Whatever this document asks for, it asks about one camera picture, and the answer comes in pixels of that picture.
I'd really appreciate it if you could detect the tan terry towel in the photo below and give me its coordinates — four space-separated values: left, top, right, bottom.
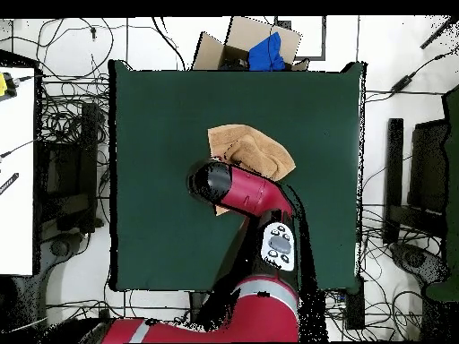
206 124 298 218

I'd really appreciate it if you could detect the green cloth on side table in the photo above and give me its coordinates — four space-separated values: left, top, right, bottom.
425 84 459 303

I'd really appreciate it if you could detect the black power adapter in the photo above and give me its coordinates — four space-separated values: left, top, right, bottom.
390 73 417 93

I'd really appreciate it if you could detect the blue garment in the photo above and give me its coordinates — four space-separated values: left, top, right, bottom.
247 31 287 72

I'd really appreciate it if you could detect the black marked strip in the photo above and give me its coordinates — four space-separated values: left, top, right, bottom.
0 172 20 196

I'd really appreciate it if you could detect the open cardboard box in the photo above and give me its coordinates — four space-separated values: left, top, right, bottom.
191 15 310 72

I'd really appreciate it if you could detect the white side table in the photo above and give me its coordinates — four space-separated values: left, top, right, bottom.
0 65 36 277

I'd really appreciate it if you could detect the black equipment rack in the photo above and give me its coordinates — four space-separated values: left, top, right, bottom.
35 101 105 234

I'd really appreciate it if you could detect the black block under table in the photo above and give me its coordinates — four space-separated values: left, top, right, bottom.
344 277 366 331

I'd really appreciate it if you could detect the black upright post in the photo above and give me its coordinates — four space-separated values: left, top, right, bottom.
382 117 405 245

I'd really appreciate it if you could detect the black rod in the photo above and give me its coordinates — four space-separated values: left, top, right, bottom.
420 15 459 50

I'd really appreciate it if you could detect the dark green table cloth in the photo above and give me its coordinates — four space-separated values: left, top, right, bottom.
108 59 367 293

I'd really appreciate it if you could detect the black equipment box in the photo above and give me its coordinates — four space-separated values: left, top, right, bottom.
407 119 450 216

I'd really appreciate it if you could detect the grey rectangular frame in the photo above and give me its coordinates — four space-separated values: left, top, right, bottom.
273 15 327 61

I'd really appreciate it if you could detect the black chair base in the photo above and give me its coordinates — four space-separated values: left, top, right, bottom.
389 242 449 286

